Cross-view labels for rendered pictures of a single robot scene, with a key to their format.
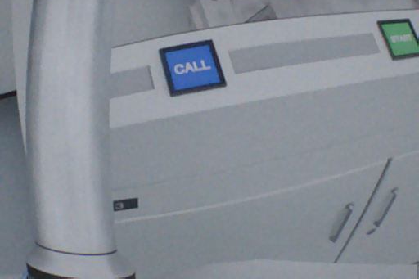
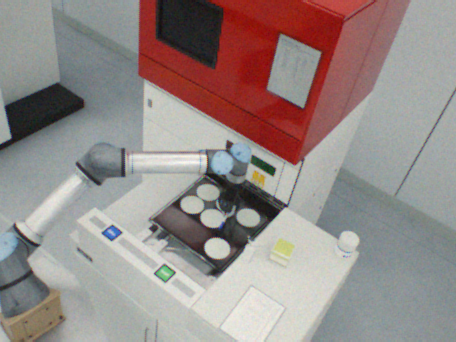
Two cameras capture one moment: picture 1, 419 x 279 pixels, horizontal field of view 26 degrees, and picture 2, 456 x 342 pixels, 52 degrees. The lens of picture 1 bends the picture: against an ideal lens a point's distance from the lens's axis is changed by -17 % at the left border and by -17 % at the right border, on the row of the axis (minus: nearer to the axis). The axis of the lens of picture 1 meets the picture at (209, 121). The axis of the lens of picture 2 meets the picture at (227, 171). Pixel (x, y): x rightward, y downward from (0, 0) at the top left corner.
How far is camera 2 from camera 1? 1.15 m
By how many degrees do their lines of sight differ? 35
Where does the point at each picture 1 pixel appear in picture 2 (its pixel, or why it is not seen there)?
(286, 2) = (159, 246)
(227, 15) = (143, 237)
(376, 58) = (149, 269)
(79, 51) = (66, 189)
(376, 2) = (189, 271)
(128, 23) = (138, 227)
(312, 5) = (169, 255)
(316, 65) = (133, 256)
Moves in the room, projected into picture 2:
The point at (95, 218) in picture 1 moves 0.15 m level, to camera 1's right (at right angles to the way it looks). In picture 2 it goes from (38, 222) to (52, 255)
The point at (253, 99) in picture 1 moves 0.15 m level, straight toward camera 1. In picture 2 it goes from (112, 248) to (69, 261)
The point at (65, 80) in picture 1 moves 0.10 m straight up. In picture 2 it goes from (58, 192) to (55, 170)
